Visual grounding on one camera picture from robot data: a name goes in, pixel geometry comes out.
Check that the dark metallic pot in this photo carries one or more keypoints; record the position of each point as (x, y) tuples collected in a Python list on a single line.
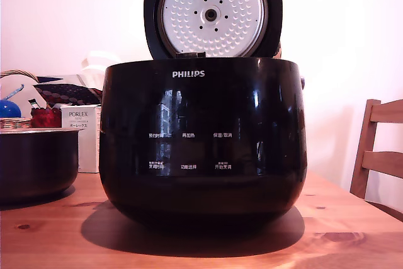
[(37, 162)]

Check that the black Philips rice cooker body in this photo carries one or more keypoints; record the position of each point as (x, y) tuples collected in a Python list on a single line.
[(201, 155)]

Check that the black rice cooker lid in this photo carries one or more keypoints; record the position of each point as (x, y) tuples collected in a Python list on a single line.
[(214, 14)]

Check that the white plastic container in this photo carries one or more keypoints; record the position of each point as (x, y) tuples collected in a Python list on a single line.
[(94, 65)]

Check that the white Porlex box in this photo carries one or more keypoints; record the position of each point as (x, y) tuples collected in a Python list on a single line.
[(83, 143)]

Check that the dotted patterned cloth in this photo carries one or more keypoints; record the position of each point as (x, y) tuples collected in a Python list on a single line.
[(67, 92)]

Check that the red jar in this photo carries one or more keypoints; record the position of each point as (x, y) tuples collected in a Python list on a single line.
[(45, 118)]

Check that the wooden chair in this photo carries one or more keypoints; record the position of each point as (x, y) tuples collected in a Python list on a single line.
[(378, 158)]

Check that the wicker basket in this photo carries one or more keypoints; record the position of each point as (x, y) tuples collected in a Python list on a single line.
[(15, 122)]

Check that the blue curved stick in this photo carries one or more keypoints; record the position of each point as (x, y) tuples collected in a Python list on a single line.
[(14, 92)]

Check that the blue ball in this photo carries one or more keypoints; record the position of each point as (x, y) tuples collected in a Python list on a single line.
[(9, 109)]

